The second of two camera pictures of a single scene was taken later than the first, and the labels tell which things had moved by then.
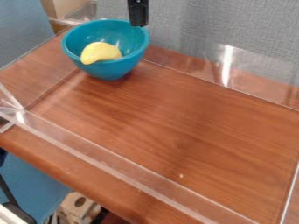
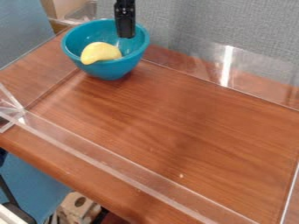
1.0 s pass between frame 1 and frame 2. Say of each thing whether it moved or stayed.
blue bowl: stayed
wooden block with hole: stayed
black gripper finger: moved
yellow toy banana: stayed
